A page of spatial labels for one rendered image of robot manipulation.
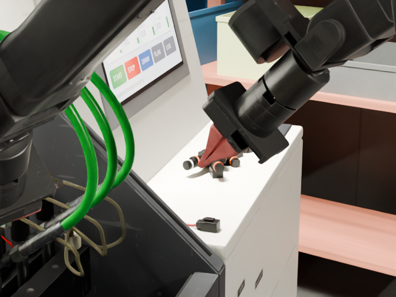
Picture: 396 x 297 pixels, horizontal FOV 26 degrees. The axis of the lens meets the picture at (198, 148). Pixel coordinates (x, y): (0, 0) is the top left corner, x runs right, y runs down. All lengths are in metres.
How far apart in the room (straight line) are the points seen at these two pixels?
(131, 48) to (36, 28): 1.06
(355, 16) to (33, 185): 0.37
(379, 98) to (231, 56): 0.58
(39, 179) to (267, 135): 0.30
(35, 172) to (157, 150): 0.88
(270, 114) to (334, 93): 1.95
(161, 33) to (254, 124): 0.87
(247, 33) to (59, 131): 0.48
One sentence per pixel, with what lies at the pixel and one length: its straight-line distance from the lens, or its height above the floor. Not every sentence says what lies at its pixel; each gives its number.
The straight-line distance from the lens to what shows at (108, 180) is 1.18.
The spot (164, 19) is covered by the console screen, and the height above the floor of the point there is 1.24.
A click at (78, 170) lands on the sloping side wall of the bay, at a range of 1.38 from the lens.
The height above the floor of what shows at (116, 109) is 1.23.
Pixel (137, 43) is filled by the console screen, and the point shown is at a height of 1.23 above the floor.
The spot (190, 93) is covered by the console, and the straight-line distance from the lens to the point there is 1.95.
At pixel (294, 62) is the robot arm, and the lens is 0.95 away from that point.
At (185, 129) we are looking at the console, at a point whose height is 1.01.
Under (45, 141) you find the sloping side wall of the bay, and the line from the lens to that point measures 1.39.
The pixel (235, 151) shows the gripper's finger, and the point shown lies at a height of 1.24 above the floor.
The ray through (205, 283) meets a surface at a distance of 1.33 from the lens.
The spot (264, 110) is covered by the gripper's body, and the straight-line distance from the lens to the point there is 0.98.
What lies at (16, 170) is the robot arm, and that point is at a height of 1.30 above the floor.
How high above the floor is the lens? 1.56
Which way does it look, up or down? 18 degrees down
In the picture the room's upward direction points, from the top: straight up
